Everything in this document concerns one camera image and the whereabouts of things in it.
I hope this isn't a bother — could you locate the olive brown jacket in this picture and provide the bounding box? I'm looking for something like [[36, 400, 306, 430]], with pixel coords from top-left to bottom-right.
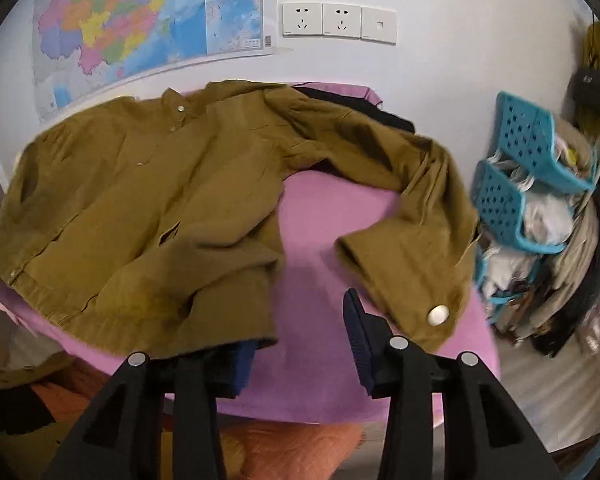
[[0, 80, 478, 358]]

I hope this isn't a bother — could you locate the beige clothes pile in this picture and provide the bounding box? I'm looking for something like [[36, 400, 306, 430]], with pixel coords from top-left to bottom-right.
[[479, 114, 600, 359]]

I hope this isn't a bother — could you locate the pink floral bed sheet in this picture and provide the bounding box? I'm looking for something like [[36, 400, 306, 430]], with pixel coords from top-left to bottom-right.
[[0, 81, 502, 426]]

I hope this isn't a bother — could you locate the lower turquoise perforated basket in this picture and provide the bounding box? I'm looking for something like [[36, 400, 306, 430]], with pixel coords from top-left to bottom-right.
[[471, 160, 566, 255]]

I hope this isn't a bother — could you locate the turquoise perforated basket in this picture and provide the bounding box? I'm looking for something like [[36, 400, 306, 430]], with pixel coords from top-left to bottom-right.
[[471, 160, 566, 255], [494, 91, 594, 194]]

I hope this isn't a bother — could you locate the upper turquoise perforated basket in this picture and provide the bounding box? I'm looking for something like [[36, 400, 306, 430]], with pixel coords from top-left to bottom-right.
[[494, 91, 594, 194]]

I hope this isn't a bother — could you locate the black garment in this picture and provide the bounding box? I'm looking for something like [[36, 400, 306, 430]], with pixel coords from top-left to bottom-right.
[[294, 86, 416, 133]]

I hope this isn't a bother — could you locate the black handbag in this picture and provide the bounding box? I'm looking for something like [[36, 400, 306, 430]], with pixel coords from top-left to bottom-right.
[[572, 66, 600, 113]]

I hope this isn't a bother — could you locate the colourful wall map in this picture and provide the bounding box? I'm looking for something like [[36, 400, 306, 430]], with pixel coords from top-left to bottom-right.
[[31, 0, 277, 119]]

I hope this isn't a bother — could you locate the white middle wall socket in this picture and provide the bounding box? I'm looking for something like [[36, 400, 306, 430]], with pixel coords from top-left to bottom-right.
[[322, 2, 362, 39]]

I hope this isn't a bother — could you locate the white wall socket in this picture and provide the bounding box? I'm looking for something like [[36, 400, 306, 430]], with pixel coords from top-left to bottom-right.
[[282, 2, 323, 37], [322, 2, 362, 39]]

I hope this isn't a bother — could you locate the white left wall socket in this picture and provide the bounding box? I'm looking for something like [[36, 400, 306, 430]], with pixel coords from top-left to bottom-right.
[[282, 2, 323, 37]]

